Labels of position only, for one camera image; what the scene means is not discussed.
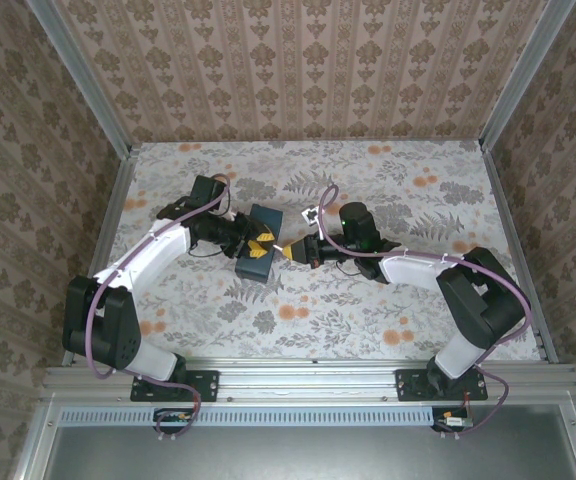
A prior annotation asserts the starry night print box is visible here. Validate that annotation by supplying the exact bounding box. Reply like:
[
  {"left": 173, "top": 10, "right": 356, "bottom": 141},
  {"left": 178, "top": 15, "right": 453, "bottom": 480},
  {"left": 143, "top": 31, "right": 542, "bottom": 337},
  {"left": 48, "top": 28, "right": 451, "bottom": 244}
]
[{"left": 234, "top": 202, "right": 285, "bottom": 284}]

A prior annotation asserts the small connector circuit board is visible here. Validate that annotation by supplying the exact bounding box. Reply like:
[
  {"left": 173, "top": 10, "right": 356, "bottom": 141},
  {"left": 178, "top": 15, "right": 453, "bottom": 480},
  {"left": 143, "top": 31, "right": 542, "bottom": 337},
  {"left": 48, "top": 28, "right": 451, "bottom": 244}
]
[
  {"left": 435, "top": 409, "right": 474, "bottom": 430},
  {"left": 153, "top": 408, "right": 194, "bottom": 426}
]

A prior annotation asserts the grey sheet metal panel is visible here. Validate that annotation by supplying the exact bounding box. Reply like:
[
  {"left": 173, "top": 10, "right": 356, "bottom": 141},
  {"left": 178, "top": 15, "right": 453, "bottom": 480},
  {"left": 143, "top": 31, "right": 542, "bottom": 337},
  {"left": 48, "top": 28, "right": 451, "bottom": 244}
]
[{"left": 42, "top": 403, "right": 576, "bottom": 480}]

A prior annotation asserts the aluminium table side rail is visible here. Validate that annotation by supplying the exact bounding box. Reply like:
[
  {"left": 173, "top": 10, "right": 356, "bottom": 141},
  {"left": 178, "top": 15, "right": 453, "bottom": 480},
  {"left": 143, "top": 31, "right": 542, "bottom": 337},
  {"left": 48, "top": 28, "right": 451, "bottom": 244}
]
[
  {"left": 480, "top": 142, "right": 559, "bottom": 364},
  {"left": 62, "top": 144, "right": 142, "bottom": 369}
]

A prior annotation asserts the aluminium mounting rail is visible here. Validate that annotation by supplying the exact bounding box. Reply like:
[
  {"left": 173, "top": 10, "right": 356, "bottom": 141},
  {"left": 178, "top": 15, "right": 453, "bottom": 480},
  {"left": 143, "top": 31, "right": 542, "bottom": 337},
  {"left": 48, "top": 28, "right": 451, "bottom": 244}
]
[{"left": 40, "top": 360, "right": 576, "bottom": 404}]

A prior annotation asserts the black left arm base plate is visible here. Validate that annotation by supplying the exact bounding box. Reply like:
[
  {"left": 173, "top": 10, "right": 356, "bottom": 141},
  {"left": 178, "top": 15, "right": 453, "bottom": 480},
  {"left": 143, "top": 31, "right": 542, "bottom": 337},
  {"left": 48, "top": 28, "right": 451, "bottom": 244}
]
[{"left": 130, "top": 368, "right": 219, "bottom": 403}]

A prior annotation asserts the grey slotted cable duct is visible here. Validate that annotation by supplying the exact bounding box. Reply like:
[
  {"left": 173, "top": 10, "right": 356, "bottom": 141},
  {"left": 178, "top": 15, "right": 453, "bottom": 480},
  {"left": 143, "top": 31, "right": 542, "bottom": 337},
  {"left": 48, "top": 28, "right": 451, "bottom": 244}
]
[{"left": 60, "top": 405, "right": 439, "bottom": 427}]

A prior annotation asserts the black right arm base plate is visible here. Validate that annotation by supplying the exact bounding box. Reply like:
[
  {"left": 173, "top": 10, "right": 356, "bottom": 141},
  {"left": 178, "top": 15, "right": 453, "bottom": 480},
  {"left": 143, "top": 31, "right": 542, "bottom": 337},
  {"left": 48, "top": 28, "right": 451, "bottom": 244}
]
[{"left": 395, "top": 368, "right": 489, "bottom": 403}]

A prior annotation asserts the aluminium frame post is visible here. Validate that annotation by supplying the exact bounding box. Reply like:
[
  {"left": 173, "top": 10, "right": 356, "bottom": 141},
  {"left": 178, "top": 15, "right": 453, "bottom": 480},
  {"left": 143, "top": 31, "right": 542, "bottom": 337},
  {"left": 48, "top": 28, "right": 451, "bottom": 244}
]
[
  {"left": 480, "top": 0, "right": 576, "bottom": 151},
  {"left": 25, "top": 0, "right": 134, "bottom": 156}
]

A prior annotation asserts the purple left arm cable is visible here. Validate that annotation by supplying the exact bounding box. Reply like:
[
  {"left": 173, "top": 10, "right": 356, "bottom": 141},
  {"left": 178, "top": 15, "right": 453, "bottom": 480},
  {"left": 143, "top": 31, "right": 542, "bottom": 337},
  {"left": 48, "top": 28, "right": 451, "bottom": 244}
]
[{"left": 87, "top": 172, "right": 233, "bottom": 441}]

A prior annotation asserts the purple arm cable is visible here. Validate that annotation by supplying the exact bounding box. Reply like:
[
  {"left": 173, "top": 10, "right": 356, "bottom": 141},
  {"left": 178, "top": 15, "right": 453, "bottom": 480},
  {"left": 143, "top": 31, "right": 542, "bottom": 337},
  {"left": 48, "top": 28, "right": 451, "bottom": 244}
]
[
  {"left": 87, "top": 172, "right": 233, "bottom": 441},
  {"left": 316, "top": 183, "right": 534, "bottom": 440}
]

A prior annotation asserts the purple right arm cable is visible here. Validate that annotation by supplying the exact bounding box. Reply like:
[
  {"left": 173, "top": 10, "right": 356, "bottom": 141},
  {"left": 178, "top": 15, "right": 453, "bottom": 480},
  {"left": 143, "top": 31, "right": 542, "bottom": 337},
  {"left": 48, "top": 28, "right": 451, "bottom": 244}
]
[{"left": 316, "top": 183, "right": 534, "bottom": 440}]

